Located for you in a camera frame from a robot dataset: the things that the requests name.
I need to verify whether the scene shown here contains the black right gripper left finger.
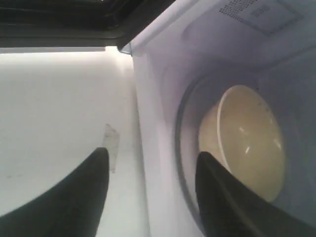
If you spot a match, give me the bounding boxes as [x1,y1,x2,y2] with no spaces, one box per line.
[0,147,110,237]

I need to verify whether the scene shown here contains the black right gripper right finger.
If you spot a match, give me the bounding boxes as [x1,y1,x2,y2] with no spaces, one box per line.
[195,152,316,237]

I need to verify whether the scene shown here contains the cream ceramic bowl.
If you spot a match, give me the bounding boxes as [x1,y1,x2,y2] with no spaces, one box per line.
[198,85,286,202]

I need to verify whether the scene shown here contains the white microwave door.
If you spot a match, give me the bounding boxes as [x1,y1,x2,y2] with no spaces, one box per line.
[0,0,161,48]

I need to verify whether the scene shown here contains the white microwave oven body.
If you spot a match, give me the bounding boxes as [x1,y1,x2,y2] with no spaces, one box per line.
[129,0,316,237]

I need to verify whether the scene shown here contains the clear tape piece on table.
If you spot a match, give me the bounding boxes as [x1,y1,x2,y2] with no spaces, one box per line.
[102,123,120,173]

